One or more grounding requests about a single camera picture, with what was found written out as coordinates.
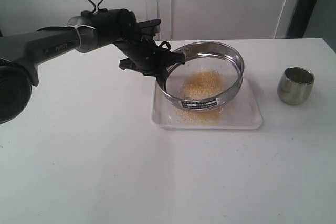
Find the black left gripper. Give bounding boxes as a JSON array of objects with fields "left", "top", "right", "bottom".
[{"left": 118, "top": 38, "right": 185, "bottom": 90}]

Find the yellow and white grain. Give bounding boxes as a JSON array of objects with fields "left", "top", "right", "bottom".
[{"left": 181, "top": 70, "right": 225, "bottom": 100}]

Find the round steel mesh sieve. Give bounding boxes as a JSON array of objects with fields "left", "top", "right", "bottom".
[{"left": 156, "top": 41, "right": 245, "bottom": 111}]

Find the stainless steel cup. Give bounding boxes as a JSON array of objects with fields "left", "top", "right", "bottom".
[{"left": 277, "top": 67, "right": 315, "bottom": 106}]

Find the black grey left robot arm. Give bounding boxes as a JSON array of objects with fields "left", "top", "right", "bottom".
[{"left": 1, "top": 9, "right": 185, "bottom": 123}]

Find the yellow breadcrumbs pile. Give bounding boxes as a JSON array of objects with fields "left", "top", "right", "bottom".
[{"left": 166, "top": 108, "right": 223, "bottom": 125}]

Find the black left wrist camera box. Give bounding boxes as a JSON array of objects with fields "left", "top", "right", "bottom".
[{"left": 137, "top": 19, "right": 161, "bottom": 38}]

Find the dark vertical post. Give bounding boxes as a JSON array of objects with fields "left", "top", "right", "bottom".
[{"left": 285, "top": 0, "right": 317, "bottom": 39}]

